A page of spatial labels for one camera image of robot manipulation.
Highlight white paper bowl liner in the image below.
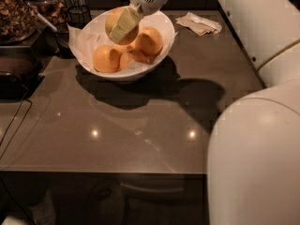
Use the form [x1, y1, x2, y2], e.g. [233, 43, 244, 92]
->
[68, 26, 177, 83]

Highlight yellowish top orange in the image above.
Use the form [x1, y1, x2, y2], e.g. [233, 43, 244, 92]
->
[104, 7, 140, 46]

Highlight front left orange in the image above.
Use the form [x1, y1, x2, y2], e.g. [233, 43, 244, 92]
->
[92, 45, 121, 73]

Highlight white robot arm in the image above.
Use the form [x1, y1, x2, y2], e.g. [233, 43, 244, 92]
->
[207, 0, 300, 225]

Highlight white spoon handle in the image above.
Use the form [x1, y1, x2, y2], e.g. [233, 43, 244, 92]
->
[29, 8, 58, 32]

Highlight white ceramic bowl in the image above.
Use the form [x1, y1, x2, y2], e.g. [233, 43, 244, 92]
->
[68, 5, 176, 83]

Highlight orange in bowl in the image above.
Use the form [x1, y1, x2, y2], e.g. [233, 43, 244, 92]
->
[134, 27, 163, 56]
[113, 44, 150, 64]

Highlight folded paper napkins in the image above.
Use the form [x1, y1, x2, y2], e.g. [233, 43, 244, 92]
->
[175, 12, 222, 36]

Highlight front middle orange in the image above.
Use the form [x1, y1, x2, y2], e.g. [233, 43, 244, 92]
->
[119, 52, 132, 69]

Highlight black cable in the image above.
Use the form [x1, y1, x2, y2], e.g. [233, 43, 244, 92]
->
[0, 82, 34, 159]

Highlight glass jar of snacks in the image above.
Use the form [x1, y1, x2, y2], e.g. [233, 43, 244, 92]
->
[0, 0, 37, 45]

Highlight right orange in bowl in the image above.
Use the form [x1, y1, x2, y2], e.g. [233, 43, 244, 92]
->
[134, 27, 163, 56]

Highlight black wire cup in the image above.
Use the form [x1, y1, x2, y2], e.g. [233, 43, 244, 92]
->
[68, 5, 91, 29]

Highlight back orange in bowl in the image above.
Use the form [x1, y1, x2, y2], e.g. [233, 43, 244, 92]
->
[113, 44, 150, 64]

